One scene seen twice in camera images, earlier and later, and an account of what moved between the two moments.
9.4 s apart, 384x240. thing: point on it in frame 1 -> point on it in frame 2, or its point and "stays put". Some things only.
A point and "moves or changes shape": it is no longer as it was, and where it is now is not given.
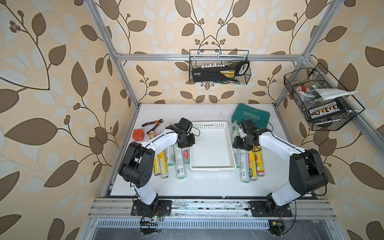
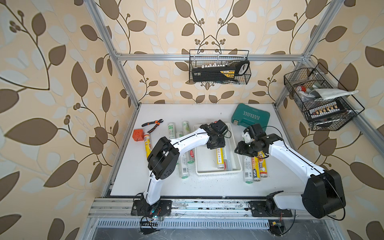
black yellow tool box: x=227 y=71 stays put
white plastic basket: x=212 y=150 moves or changes shape
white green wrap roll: x=235 y=129 -> x=225 y=160
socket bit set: x=330 y=108 stays put
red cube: x=138 y=134 stays put
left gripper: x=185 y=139 -> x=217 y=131
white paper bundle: x=325 y=94 stays put
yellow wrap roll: x=163 y=165 moves or changes shape
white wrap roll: x=244 y=165 moves or changes shape
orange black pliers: x=157 y=122 stays put
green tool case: x=242 y=112 stays put
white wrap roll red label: x=186 y=158 -> x=192 y=154
